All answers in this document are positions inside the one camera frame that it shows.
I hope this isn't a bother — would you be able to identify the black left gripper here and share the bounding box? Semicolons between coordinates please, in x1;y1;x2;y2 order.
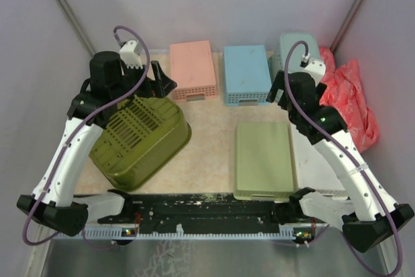
110;60;177;102

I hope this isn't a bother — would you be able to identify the pale green perforated basket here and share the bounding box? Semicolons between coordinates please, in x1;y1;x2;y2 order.
268;32;322;79

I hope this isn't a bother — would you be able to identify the light blue perforated bin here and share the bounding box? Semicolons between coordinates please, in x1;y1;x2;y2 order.
222;45;272;106

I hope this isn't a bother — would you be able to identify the salmon pink perforated bin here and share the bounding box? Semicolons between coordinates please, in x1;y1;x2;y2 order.
169;40;219;102

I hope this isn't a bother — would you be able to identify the olive green tub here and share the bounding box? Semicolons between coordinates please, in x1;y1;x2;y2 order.
89;97;191;192

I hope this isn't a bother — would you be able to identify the light green perforated bin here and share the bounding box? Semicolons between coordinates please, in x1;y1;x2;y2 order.
233;122;295;202

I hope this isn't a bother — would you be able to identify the white plastic bin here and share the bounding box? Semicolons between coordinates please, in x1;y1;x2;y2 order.
289;124;348;200

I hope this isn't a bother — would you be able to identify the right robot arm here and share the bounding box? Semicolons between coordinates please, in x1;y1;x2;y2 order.
267;71;414;252

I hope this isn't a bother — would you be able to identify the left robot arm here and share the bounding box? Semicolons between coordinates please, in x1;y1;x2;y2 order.
17;51;176;237

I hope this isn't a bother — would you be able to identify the red plastic bag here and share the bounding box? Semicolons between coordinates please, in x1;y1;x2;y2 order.
319;47;380;153

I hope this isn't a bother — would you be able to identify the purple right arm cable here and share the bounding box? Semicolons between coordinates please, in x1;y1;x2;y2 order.
283;40;403;277

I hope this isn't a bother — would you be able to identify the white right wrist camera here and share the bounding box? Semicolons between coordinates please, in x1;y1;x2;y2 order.
300;54;326;84

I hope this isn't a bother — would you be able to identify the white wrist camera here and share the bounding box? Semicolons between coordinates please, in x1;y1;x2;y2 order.
300;54;326;84
119;40;143;69

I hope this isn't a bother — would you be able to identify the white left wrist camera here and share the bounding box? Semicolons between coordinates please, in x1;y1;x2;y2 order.
119;40;143;69

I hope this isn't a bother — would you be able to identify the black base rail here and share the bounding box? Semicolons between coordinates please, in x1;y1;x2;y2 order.
98;193;309;234

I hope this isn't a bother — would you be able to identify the white slotted cable duct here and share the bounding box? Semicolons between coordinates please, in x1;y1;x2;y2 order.
51;224;317;239

